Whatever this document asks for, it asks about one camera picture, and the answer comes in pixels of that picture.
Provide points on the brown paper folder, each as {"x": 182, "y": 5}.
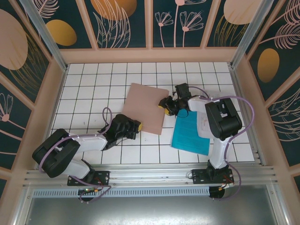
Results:
{"x": 145, "y": 107}

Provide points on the white drawing sheet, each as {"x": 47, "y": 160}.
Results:
{"x": 203, "y": 124}

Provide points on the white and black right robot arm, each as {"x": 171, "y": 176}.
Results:
{"x": 220, "y": 150}

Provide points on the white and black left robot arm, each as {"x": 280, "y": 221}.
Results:
{"x": 89, "y": 141}

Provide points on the grey metal sheet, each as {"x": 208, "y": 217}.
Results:
{"x": 152, "y": 211}

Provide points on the aluminium frame rail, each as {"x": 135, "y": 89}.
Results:
{"x": 152, "y": 174}

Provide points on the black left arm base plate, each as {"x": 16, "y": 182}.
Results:
{"x": 103, "y": 177}

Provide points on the aluminium side rail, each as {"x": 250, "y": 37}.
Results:
{"x": 246, "y": 112}

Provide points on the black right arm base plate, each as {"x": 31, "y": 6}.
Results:
{"x": 199, "y": 175}

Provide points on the aluminium frame post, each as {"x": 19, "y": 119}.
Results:
{"x": 44, "y": 35}
{"x": 248, "y": 30}

